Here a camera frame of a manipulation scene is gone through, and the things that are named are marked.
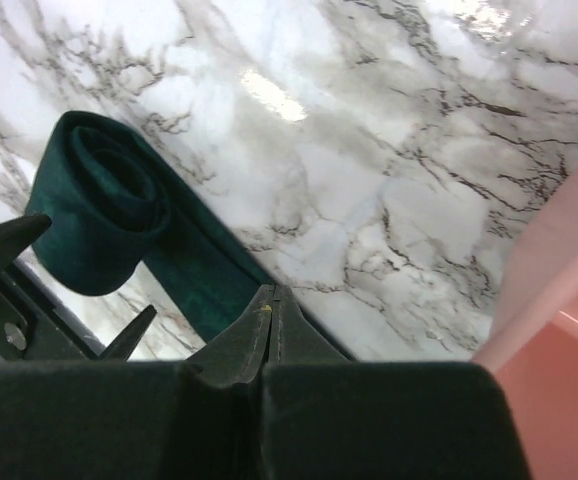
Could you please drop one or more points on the pink compartment organizer box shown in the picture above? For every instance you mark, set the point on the pink compartment organizer box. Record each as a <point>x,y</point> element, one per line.
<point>532,348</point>

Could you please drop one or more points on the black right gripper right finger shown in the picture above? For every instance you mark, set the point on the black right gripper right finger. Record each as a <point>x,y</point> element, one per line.
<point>326,417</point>

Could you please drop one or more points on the dark green tie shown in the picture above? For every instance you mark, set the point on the dark green tie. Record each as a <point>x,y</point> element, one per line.
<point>115,203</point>

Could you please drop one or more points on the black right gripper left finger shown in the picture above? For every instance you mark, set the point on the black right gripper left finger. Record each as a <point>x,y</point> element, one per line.
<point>113,419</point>

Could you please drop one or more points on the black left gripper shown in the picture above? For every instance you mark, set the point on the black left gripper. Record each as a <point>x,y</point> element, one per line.
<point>34,324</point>

